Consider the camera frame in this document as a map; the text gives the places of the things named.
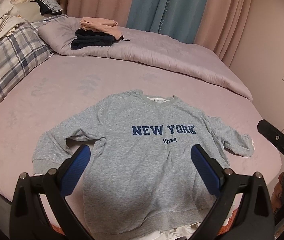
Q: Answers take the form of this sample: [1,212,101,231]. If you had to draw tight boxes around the grey New York sweatshirt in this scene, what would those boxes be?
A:
[32,90,254,239]

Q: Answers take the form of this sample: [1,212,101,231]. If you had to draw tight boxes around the right hand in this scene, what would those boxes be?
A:
[271,172,284,213]

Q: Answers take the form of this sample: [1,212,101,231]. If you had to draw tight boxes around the pink bed sheet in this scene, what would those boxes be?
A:
[0,55,281,222]

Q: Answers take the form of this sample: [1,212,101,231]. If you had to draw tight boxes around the pink curtain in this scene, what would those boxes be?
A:
[67,0,251,65]

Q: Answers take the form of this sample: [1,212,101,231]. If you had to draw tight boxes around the plaid pillow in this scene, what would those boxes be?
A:
[0,14,68,103]

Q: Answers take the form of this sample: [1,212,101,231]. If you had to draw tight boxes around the folded pink duvet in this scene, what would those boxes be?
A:
[38,17,253,100]

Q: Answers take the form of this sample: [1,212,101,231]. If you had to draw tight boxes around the teal curtain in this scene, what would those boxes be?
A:
[126,0,207,43]

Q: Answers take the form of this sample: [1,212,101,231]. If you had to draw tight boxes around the folded navy garment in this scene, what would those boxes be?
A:
[71,29,117,50]

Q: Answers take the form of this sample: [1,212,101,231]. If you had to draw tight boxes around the folded peach garment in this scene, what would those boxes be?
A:
[80,17,122,41]

